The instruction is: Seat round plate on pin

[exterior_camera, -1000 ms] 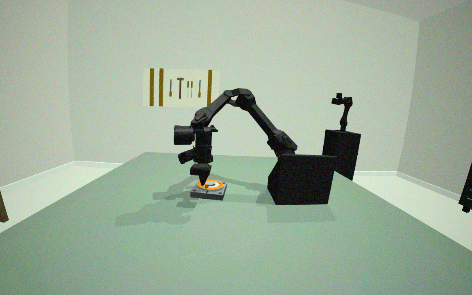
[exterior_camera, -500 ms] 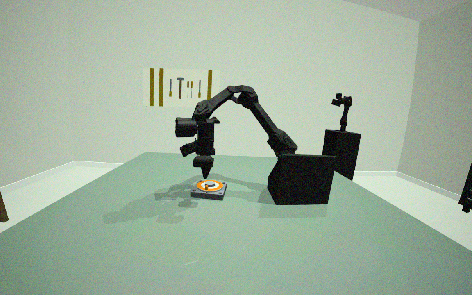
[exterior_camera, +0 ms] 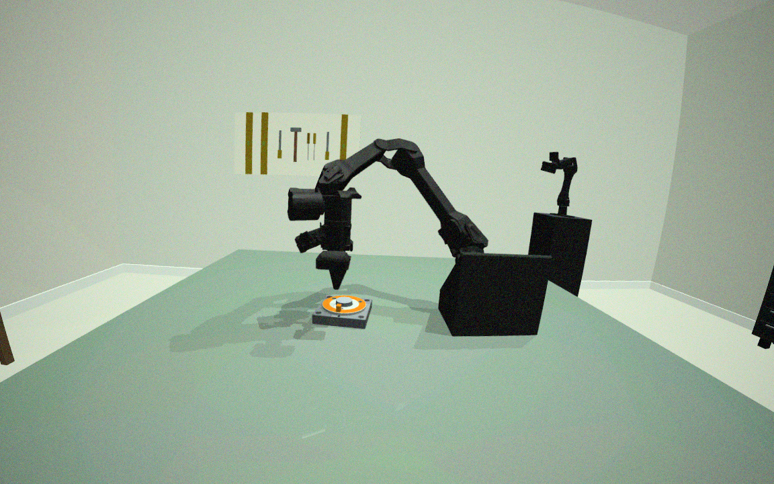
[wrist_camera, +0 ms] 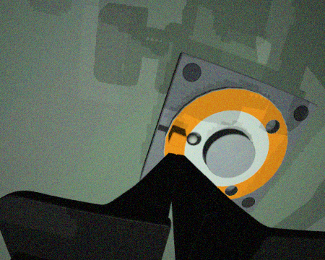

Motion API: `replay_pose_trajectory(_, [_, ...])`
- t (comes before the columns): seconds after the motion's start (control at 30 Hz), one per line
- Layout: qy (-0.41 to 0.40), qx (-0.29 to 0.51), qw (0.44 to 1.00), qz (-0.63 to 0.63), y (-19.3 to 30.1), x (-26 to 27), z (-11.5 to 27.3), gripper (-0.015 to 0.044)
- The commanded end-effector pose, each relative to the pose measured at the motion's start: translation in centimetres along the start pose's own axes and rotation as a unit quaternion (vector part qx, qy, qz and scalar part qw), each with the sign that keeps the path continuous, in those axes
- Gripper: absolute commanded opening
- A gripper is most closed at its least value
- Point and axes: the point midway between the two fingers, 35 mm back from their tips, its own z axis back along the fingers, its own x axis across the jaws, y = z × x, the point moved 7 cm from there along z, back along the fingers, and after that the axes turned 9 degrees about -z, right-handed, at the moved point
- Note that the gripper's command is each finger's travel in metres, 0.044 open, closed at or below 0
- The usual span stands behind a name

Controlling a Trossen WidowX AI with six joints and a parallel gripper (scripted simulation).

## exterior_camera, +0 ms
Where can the orange round plate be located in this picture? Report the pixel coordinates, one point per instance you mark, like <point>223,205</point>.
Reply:
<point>329,305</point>

